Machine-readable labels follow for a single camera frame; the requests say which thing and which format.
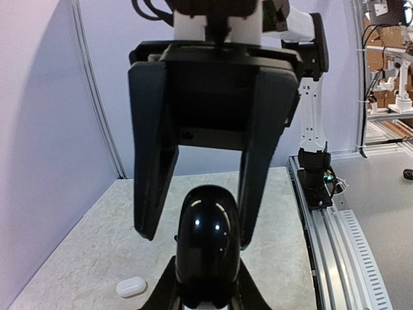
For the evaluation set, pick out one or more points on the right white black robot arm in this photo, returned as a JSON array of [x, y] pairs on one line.
[[283, 27]]

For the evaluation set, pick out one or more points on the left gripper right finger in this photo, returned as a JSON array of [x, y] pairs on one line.
[[247, 295]]

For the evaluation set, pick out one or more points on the right aluminium corner post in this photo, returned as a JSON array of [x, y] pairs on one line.
[[357, 9]]

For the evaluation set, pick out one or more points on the black round charging case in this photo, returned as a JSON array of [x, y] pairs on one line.
[[208, 247]]

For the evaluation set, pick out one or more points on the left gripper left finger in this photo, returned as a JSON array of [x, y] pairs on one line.
[[165, 296]]

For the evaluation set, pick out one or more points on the aluminium corner post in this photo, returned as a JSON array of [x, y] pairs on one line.
[[91, 82], [357, 9]]

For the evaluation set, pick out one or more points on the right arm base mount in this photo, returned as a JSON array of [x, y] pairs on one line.
[[320, 188]]

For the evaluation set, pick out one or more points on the white earbud charging case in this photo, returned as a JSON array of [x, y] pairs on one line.
[[131, 287]]

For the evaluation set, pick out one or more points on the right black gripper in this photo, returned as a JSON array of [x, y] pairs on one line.
[[233, 97]]

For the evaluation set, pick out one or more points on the left aluminium corner post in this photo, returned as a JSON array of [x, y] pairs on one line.
[[91, 82]]

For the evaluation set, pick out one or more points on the aluminium front rail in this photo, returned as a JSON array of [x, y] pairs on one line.
[[345, 273]]

